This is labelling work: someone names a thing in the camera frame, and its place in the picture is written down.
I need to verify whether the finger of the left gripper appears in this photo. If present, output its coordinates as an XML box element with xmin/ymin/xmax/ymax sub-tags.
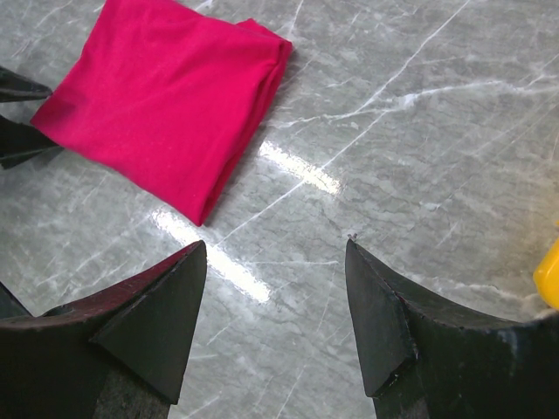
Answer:
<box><xmin>1</xmin><ymin>116</ymin><xmax>59</xmax><ymax>169</ymax></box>
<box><xmin>0</xmin><ymin>66</ymin><xmax>52</xmax><ymax>103</ymax></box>

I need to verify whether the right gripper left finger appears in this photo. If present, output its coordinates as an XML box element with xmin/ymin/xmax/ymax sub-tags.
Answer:
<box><xmin>1</xmin><ymin>241</ymin><xmax>207</xmax><ymax>418</ymax></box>

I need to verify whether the yellow plastic tray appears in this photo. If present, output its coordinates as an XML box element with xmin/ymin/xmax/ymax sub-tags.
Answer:
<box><xmin>533</xmin><ymin>239</ymin><xmax>559</xmax><ymax>310</ymax></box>

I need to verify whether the pink t shirt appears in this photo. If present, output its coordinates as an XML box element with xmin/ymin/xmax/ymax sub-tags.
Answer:
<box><xmin>31</xmin><ymin>0</ymin><xmax>292</xmax><ymax>225</ymax></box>

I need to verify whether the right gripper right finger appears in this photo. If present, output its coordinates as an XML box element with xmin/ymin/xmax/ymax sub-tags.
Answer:
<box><xmin>345</xmin><ymin>241</ymin><xmax>558</xmax><ymax>418</ymax></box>

